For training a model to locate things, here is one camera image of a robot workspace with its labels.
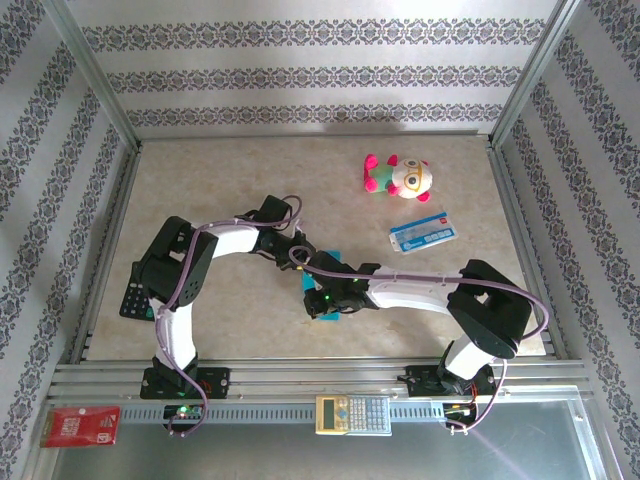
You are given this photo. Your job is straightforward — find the blue paper sheet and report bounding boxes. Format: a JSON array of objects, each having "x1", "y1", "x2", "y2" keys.
[{"x1": 299, "y1": 248, "x2": 345, "y2": 324}]

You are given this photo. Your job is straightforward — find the blue white card packet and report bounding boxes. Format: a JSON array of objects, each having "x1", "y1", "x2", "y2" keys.
[{"x1": 388, "y1": 212, "x2": 459, "y2": 255}]

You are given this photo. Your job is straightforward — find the gold grey calculator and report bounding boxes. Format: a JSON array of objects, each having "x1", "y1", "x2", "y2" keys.
[{"x1": 314, "y1": 394, "x2": 393, "y2": 437}]

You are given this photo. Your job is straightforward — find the white pink plush toy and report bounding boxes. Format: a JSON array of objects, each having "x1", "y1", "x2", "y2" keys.
[{"x1": 362, "y1": 152, "x2": 434, "y2": 204}]

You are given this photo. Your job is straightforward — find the grey metal panel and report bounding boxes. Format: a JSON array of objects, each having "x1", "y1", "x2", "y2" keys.
[{"x1": 29, "y1": 397, "x2": 619, "y2": 480}]

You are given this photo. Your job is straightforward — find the black keypad remote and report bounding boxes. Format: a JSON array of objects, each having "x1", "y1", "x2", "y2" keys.
[{"x1": 118, "y1": 260, "x2": 154, "y2": 322}]

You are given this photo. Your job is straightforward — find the small circuit board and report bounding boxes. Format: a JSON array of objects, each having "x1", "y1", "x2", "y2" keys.
[
  {"x1": 440, "y1": 401, "x2": 480, "y2": 420},
  {"x1": 162, "y1": 402, "x2": 207, "y2": 422}
]

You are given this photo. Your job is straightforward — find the red packet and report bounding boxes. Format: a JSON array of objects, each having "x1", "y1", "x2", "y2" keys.
[{"x1": 39, "y1": 405, "x2": 122, "y2": 449}]

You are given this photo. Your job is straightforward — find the aluminium mounting rail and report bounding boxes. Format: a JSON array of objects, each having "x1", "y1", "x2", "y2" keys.
[{"x1": 47, "y1": 357, "x2": 596, "y2": 402}]

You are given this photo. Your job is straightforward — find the purple cable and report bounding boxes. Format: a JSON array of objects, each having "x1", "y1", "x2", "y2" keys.
[
  {"x1": 288, "y1": 244, "x2": 551, "y2": 436},
  {"x1": 149, "y1": 194, "x2": 305, "y2": 439}
]

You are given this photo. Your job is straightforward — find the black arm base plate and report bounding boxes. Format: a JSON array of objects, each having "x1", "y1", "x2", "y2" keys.
[
  {"x1": 139, "y1": 366, "x2": 232, "y2": 400},
  {"x1": 394, "y1": 364, "x2": 500, "y2": 400}
]

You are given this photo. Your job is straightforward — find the aluminium wall-side rail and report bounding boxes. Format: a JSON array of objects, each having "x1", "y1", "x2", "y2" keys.
[{"x1": 134, "y1": 130, "x2": 496, "y2": 146}]

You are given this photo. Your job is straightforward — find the grey slotted cable duct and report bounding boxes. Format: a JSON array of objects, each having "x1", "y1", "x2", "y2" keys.
[{"x1": 119, "y1": 402, "x2": 451, "y2": 426}]

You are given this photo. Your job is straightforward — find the aluminium side rail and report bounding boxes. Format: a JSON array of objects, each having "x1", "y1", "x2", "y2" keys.
[
  {"x1": 487, "y1": 139, "x2": 571, "y2": 361},
  {"x1": 67, "y1": 142, "x2": 144, "y2": 365}
]

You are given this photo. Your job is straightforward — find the aluminium frame post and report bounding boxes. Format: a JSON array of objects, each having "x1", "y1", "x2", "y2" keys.
[
  {"x1": 42, "y1": 0, "x2": 141, "y2": 151},
  {"x1": 489, "y1": 0, "x2": 586, "y2": 151}
]

